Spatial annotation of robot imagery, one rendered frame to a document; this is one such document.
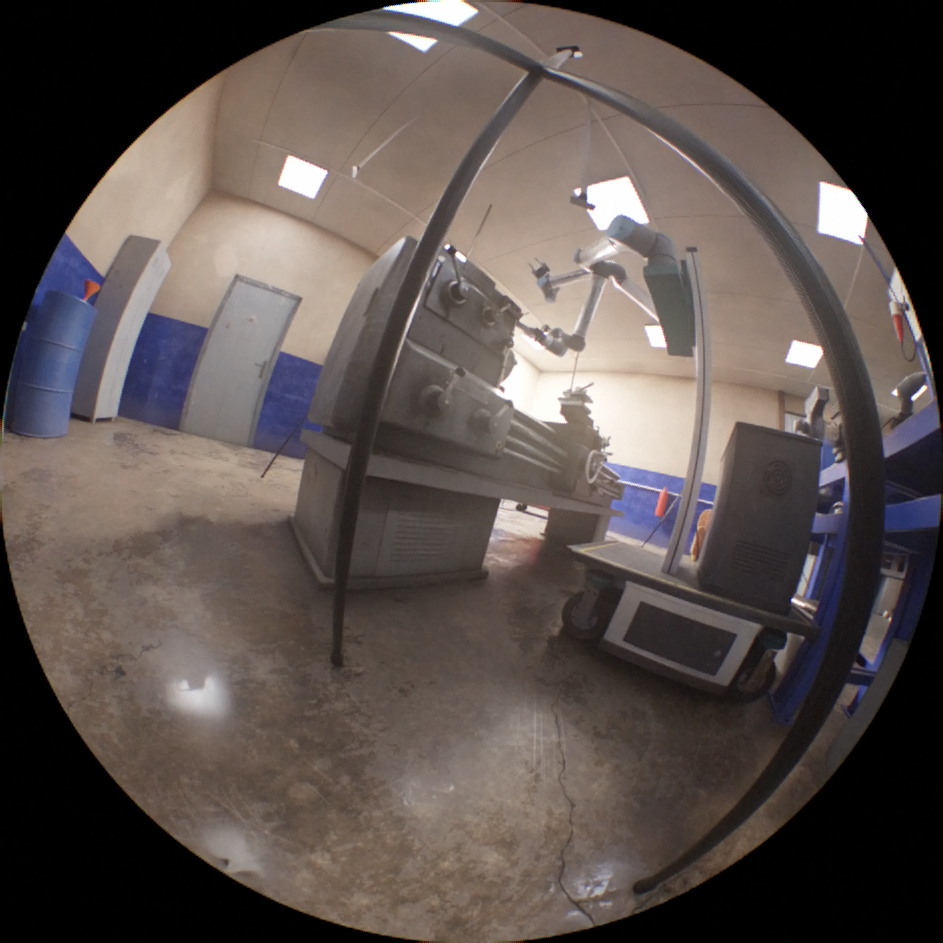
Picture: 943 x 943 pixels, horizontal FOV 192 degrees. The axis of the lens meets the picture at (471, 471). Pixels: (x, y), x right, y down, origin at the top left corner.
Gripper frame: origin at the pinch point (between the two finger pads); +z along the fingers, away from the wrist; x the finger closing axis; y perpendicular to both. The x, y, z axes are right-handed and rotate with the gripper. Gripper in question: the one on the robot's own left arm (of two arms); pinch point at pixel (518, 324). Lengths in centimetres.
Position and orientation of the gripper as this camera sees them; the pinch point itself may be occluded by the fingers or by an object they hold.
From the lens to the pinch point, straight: 168.5
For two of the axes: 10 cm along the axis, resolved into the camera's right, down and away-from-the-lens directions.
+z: -8.8, -3.3, -3.4
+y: -4.3, 8.7, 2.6
